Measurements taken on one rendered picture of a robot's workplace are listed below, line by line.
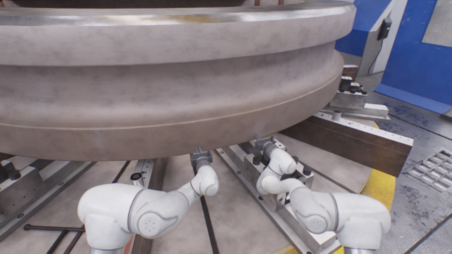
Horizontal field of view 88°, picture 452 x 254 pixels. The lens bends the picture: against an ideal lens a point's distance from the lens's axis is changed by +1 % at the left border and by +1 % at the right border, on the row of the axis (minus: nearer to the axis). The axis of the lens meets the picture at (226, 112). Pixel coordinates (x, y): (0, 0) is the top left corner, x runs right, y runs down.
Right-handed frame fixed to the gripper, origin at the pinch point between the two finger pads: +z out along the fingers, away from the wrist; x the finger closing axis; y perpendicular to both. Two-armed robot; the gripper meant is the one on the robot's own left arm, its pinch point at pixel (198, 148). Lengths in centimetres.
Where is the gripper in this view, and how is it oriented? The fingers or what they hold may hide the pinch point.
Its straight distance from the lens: 154.2
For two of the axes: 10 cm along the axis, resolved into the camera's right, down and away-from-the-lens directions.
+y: 0.0, -8.8, -4.7
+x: -9.6, 1.3, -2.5
